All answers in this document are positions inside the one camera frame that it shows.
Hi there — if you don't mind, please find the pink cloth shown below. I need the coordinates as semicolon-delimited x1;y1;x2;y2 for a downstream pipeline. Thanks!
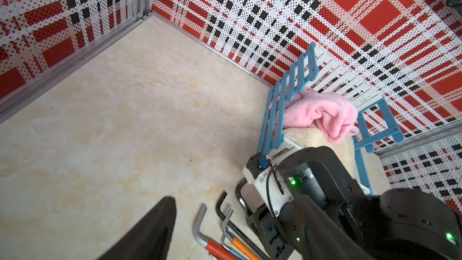
283;89;360;143

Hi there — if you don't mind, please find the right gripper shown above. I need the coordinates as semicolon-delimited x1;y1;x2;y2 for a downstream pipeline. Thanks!
246;205;294;260

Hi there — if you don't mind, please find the red hex key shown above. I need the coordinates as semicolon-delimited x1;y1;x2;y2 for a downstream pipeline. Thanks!
192;203;238;260

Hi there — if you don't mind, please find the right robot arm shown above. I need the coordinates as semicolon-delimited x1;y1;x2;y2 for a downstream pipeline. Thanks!
246;146;462;260

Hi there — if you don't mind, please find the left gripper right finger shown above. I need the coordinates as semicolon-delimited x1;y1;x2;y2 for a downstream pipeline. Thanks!
292;193;375;260

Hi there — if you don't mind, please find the small black hex key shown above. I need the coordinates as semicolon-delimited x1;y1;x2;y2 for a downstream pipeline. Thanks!
215;191;271;260

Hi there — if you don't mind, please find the blue white toy crib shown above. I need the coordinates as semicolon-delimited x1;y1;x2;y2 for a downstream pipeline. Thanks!
257;43;404;194

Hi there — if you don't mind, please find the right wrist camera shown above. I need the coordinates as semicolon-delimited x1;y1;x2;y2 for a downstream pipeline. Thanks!
243;139;303;217

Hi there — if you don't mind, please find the blue hex key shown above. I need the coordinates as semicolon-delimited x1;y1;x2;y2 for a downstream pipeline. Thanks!
221;234;245;260

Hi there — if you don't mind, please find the cream fleece mattress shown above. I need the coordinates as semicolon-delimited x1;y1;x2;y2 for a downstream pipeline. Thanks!
283;124;356;176

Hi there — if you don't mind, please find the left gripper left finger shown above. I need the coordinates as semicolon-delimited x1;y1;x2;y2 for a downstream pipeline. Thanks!
99;196;177;260

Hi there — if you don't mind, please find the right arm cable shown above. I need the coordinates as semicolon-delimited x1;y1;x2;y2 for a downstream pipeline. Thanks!
265;164;286;217

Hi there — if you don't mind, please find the orange hex key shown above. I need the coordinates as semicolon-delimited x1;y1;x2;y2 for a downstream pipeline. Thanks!
221;208;260;260

